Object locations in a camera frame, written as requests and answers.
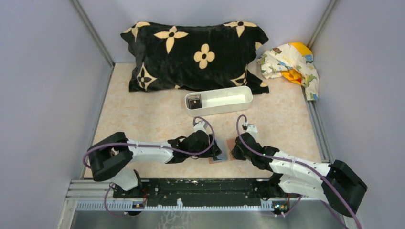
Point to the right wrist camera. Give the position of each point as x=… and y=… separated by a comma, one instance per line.
x=251, y=129

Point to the stack of cards in bin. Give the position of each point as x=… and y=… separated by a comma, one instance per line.
x=194, y=101

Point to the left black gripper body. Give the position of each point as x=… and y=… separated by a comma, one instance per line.
x=208, y=154

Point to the brown leather card holder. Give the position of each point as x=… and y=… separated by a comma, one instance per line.
x=226, y=147

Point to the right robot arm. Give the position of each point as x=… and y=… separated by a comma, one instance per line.
x=335, y=184

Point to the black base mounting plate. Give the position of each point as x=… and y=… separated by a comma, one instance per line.
x=228, y=192

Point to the cartoon print cloth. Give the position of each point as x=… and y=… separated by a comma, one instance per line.
x=294, y=62

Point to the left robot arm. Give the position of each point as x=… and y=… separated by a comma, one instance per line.
x=109, y=158

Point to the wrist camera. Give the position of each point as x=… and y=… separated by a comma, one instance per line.
x=251, y=129
x=200, y=126

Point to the black floral pillow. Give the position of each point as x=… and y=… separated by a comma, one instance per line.
x=200, y=58

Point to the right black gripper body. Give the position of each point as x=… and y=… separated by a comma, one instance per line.
x=248, y=156

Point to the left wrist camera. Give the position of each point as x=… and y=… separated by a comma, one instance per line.
x=200, y=126

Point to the white oblong plastic bin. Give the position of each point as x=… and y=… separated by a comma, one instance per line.
x=222, y=101

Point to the aluminium frame rail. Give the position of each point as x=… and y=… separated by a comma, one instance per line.
x=91, y=195

